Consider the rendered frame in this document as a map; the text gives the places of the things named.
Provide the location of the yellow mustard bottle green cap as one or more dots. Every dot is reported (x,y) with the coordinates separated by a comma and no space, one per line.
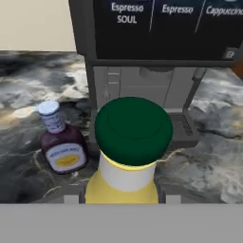
(133,129)

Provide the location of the grey black coffee machine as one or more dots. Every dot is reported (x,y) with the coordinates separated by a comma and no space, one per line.
(152,38)

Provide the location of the dark sauce bottle white cap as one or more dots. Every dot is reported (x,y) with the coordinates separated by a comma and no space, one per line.
(65,148)

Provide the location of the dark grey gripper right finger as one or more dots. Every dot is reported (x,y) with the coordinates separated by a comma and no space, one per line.
(173,199)

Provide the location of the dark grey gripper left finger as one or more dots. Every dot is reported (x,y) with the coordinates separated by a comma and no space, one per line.
(71,199)

